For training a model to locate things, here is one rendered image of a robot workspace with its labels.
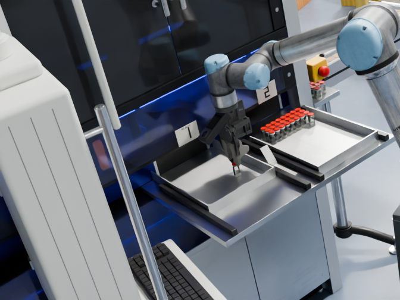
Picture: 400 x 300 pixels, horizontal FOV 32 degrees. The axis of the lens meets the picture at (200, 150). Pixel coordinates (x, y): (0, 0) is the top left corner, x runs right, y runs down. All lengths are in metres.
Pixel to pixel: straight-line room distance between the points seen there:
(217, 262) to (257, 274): 0.22
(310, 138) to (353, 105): 2.15
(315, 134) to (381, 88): 0.61
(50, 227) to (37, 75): 0.32
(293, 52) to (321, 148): 0.40
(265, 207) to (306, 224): 0.72
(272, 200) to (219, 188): 0.20
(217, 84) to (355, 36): 0.49
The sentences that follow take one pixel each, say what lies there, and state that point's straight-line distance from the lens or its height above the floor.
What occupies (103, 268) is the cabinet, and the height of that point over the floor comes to 1.13.
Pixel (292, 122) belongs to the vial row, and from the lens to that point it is 2.37.
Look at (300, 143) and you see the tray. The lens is 2.33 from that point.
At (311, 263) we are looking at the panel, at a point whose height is 0.22.
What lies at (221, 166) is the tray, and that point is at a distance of 2.29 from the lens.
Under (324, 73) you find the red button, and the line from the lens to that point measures 2.52.
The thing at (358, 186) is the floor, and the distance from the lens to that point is 3.66.
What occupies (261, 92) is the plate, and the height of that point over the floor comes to 1.03.
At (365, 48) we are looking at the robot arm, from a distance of 1.74.
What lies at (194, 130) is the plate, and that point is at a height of 1.02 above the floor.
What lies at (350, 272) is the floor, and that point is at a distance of 3.13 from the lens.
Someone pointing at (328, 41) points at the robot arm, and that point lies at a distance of 1.96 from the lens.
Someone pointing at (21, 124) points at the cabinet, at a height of 1.51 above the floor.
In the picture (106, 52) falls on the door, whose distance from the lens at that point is 2.04.
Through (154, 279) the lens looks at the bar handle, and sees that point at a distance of 1.64.
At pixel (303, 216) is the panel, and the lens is 2.72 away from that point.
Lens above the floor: 2.02
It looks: 28 degrees down
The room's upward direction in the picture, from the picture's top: 15 degrees counter-clockwise
